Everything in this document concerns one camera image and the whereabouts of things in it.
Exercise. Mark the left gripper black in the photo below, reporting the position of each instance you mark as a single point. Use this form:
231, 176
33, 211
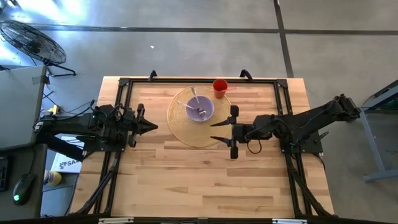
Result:
133, 124

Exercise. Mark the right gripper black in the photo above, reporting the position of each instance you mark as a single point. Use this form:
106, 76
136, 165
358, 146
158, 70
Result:
244, 132

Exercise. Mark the silver metal fork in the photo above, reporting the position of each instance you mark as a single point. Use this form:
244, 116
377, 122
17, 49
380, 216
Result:
203, 115

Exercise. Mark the red plastic cup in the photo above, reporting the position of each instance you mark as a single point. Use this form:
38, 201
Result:
220, 91

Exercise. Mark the silver metal spoon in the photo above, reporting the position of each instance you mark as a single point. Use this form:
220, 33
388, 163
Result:
183, 104

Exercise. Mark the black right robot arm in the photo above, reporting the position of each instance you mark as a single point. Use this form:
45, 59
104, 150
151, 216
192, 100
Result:
311, 118

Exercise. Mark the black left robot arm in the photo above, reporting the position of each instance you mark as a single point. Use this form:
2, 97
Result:
71, 124

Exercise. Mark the round woven yellow placemat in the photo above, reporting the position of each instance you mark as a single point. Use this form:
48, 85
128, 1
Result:
192, 133

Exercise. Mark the purple bowl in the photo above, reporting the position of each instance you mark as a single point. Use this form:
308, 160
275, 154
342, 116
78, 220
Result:
194, 114

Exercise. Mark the white printed cardboard box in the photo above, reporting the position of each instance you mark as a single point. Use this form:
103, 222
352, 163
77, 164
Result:
66, 163

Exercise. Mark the black diagonal support bar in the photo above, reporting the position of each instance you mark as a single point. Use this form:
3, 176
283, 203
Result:
59, 146

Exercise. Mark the yellow and white bottle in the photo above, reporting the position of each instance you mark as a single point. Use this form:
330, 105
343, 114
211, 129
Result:
54, 178

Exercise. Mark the black computer mouse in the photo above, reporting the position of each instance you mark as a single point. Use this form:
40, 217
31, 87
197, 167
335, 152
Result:
23, 188

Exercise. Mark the black floor fan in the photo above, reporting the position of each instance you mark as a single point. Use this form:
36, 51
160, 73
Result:
34, 43

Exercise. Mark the gray metal stand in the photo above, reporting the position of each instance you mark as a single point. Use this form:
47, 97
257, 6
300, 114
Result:
373, 149

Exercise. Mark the black keyboard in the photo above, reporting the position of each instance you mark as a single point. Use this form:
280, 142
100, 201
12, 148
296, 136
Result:
3, 174

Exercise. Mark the dark desk surface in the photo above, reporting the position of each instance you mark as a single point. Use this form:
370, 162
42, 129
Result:
9, 211

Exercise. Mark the black metal table frame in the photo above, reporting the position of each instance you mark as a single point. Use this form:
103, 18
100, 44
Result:
174, 81

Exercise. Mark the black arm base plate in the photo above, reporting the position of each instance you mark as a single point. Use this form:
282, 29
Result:
314, 146
93, 146

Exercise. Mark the white mounting bracket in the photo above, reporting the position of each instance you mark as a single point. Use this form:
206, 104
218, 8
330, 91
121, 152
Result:
289, 221
115, 221

